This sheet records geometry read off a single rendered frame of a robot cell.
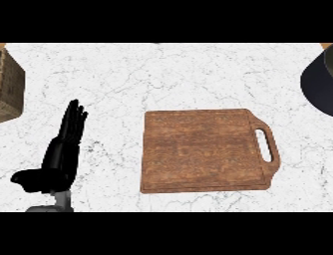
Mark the dark grey pot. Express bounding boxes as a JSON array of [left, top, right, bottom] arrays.
[[298, 43, 333, 120]]

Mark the brown wooden cutting board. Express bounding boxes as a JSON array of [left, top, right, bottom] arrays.
[[139, 108, 282, 195]]

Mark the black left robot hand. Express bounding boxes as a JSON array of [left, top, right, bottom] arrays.
[[9, 99, 90, 194]]

